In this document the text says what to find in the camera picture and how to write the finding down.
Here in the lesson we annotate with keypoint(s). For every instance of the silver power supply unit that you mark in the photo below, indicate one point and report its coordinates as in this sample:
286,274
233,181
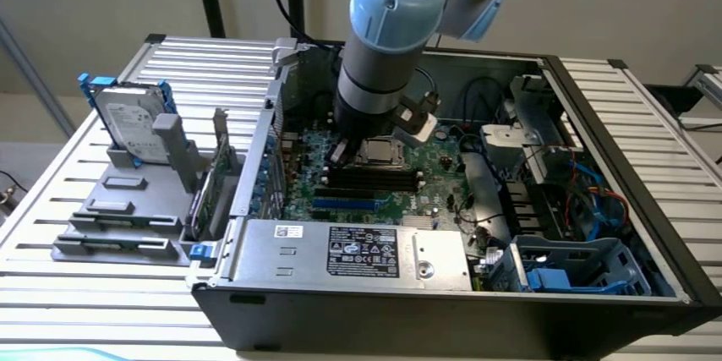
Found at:
316,259

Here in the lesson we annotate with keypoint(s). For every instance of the silver square cpu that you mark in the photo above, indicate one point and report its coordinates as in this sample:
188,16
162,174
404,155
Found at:
381,149

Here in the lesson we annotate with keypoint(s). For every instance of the silver hard disk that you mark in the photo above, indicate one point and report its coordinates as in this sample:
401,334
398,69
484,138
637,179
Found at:
133,124

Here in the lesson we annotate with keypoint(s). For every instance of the white black wrist camera box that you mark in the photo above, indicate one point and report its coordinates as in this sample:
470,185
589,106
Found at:
421,124

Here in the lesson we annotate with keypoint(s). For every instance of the green motherboard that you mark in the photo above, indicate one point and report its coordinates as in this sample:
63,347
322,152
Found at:
432,175

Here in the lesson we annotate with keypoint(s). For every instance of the neighbouring slatted metal table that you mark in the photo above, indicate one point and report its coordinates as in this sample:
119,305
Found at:
703,99

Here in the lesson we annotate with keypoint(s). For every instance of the grey case latch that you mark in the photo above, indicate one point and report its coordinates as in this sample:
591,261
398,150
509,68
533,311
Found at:
284,50

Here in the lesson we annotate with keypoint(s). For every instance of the black air duct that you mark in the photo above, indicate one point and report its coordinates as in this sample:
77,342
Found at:
482,183

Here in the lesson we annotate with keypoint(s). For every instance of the grey parts rack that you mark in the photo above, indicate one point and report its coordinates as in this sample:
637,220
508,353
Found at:
141,204

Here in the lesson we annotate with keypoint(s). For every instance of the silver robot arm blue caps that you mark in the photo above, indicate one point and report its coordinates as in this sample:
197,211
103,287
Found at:
389,27

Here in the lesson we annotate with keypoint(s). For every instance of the metal drive cage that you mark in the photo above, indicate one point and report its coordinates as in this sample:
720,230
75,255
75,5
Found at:
531,124

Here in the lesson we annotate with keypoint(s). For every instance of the blue disk caddy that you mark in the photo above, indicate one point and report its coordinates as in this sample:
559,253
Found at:
99,81

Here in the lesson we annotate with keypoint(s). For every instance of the blue expansion slot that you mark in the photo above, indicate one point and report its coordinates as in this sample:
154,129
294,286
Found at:
345,204

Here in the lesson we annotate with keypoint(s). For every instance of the blue case latch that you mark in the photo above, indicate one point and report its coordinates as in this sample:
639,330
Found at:
204,251

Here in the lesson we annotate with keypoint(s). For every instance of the black open pc case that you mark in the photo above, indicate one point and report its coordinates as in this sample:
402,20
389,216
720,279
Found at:
452,318

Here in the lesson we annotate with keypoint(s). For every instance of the black ram slot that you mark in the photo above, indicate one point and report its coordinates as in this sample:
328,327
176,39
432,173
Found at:
389,182
389,171
389,187
389,176

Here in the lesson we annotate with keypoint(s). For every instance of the black upright post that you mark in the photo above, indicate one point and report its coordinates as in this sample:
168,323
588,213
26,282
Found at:
296,6

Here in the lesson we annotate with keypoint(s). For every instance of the small silver heat sink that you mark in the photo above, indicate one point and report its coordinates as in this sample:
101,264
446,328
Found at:
421,221

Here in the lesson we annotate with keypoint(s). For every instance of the cpu socket metal frame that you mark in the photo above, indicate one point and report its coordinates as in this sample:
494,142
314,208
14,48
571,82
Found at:
404,158

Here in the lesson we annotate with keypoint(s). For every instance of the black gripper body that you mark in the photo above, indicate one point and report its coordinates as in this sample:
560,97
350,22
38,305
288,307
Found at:
361,124

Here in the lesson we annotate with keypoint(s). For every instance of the green graphics card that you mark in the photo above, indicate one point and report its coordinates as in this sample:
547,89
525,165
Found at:
217,175

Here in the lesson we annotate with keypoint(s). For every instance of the grey blue disk bay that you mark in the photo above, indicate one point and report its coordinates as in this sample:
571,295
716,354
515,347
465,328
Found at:
599,264

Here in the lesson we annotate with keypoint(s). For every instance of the black expansion slot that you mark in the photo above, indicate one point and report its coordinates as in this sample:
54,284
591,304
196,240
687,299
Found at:
345,194

